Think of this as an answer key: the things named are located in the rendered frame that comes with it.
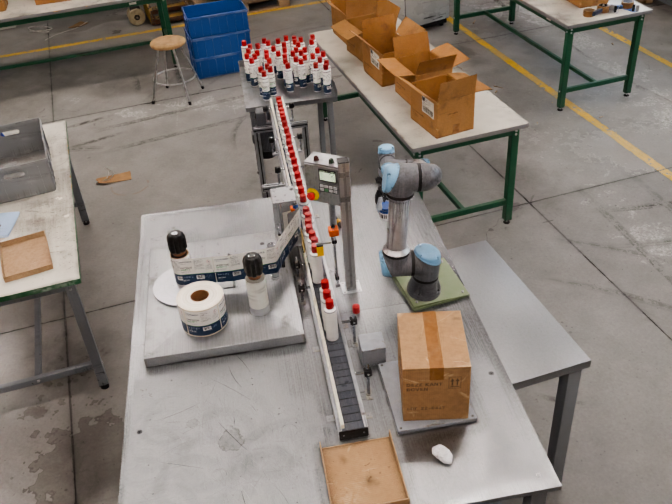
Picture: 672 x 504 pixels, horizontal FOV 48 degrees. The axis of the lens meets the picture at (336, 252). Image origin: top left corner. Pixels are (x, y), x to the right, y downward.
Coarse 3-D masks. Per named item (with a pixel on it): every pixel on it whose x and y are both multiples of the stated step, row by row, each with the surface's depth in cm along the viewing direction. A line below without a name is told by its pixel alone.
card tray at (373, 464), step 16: (320, 448) 270; (336, 448) 273; (352, 448) 273; (368, 448) 272; (384, 448) 272; (336, 464) 267; (352, 464) 267; (368, 464) 267; (384, 464) 266; (336, 480) 262; (352, 480) 262; (368, 480) 261; (384, 480) 261; (400, 480) 260; (336, 496) 257; (352, 496) 256; (368, 496) 256; (384, 496) 256; (400, 496) 255
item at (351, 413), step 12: (324, 276) 347; (324, 336) 315; (336, 348) 309; (336, 360) 303; (336, 372) 298; (348, 372) 297; (336, 384) 292; (348, 384) 292; (348, 396) 287; (348, 408) 282; (348, 420) 277; (360, 420) 277
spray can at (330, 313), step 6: (330, 300) 301; (330, 306) 301; (324, 312) 304; (330, 312) 302; (336, 312) 305; (330, 318) 304; (336, 318) 306; (330, 324) 306; (336, 324) 307; (330, 330) 308; (336, 330) 309; (330, 336) 310; (336, 336) 311
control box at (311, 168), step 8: (312, 160) 315; (320, 160) 314; (336, 160) 313; (304, 168) 317; (312, 168) 314; (320, 168) 312; (328, 168) 310; (336, 168) 309; (312, 176) 316; (336, 176) 311; (312, 184) 319; (328, 184) 315; (336, 184) 313; (320, 192) 319; (320, 200) 322; (328, 200) 320; (336, 200) 318
